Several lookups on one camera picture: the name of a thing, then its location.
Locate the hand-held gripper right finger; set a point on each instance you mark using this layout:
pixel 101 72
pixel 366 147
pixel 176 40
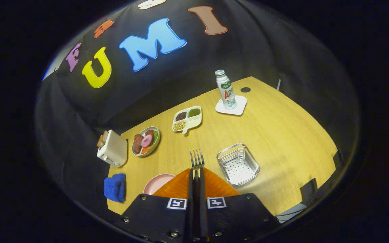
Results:
pixel 203 209

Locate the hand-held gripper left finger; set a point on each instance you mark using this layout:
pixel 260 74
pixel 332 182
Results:
pixel 191 209

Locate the silver fork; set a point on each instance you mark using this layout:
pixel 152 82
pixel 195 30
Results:
pixel 197 160

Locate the pink plate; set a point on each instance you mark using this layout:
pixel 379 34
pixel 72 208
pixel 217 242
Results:
pixel 157 184

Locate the metal drain basket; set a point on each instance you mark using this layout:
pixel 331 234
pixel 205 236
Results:
pixel 238 167

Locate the beige food bowl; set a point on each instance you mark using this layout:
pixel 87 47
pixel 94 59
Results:
pixel 152 147

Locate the orange carrot slice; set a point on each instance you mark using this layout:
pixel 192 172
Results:
pixel 144 150

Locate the blue towel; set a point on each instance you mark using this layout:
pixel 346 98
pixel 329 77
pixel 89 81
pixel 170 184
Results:
pixel 113 187

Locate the green lettuce leaf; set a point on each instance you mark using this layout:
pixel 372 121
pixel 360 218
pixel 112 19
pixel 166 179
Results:
pixel 155 136

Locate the pink ham slice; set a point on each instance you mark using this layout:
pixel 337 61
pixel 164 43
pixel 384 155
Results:
pixel 146 141

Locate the pile of yellow soybeans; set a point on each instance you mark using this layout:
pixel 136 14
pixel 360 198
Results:
pixel 179 125

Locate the brown meat piece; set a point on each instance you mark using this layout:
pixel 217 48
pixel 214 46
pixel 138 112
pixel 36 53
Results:
pixel 137 143

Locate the white divided dish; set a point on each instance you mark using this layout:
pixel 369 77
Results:
pixel 195 122

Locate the pile of dark beans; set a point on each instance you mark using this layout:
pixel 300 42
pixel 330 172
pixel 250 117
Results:
pixel 181 116

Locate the white toaster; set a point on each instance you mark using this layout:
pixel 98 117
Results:
pixel 115 150

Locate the pile of green beans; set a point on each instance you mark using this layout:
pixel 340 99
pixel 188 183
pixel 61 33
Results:
pixel 194 112

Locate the black block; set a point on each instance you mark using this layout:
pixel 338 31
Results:
pixel 308 189

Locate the white square coaster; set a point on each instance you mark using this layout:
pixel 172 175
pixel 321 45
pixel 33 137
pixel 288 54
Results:
pixel 240 108

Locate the brown toast slices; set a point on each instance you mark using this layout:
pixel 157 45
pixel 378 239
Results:
pixel 102 140

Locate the white drink bottle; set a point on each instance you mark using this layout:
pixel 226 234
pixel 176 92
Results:
pixel 226 91

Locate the black table grommet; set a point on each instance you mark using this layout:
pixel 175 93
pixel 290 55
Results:
pixel 245 89

